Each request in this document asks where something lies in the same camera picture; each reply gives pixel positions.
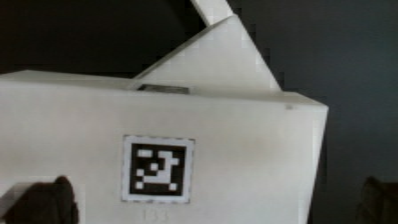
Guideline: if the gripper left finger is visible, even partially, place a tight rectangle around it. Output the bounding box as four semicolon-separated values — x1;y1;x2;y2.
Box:
2;176;80;224

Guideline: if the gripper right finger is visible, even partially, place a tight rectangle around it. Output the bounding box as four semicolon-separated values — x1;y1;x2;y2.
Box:
355;176;398;224

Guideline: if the white cabinet top block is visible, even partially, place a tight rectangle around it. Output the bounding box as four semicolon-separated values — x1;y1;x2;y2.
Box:
0;71;327;224

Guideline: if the white cabinet body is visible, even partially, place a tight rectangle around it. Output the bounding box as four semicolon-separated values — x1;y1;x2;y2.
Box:
130;15;281;95

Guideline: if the white right fence block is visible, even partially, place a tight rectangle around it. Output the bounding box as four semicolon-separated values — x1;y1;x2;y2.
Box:
190;0;233;26

